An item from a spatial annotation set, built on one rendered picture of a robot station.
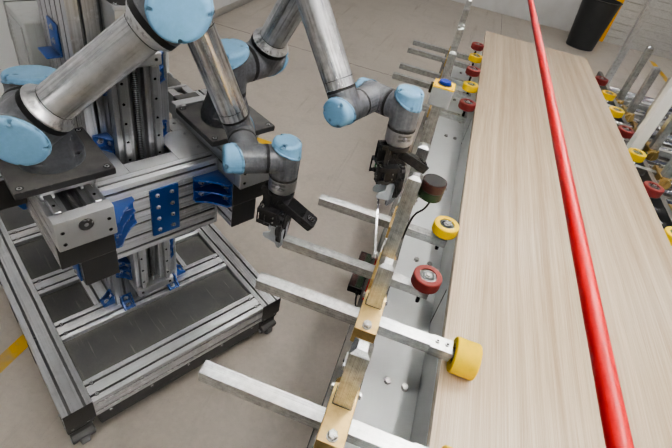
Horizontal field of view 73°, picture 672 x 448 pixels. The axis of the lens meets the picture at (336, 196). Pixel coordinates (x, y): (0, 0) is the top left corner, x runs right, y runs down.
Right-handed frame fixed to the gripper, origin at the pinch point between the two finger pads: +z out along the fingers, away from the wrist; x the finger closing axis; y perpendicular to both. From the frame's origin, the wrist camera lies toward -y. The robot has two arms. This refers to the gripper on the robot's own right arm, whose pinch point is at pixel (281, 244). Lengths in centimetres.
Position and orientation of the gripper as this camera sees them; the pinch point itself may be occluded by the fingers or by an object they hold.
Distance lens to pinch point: 135.8
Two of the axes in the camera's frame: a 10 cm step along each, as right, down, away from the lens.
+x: -2.9, 5.4, -7.9
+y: -9.4, -3.2, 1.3
